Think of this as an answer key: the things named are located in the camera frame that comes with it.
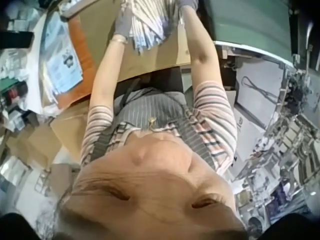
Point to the person's right hand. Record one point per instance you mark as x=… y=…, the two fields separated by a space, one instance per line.
x=188 y=4

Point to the person's left hand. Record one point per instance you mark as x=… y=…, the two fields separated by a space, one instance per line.
x=123 y=26

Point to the stack of striped packets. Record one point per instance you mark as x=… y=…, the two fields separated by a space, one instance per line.
x=150 y=25

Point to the orange sheet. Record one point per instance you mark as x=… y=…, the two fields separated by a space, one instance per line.
x=83 y=50

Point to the person's legs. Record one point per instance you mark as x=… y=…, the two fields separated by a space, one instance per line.
x=163 y=77

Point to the pile of clear plastic packets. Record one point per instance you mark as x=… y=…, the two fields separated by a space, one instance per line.
x=61 y=62

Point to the green machine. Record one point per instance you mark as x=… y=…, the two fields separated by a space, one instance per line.
x=245 y=22

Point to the cluttered shelf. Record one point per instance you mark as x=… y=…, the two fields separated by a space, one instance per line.
x=17 y=75

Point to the brown cardboard box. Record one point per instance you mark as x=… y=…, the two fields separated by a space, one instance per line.
x=32 y=147
x=71 y=127

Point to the white carton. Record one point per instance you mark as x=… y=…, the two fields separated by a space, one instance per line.
x=255 y=100

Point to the cluttered metal rack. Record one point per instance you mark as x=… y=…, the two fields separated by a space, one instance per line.
x=290 y=150

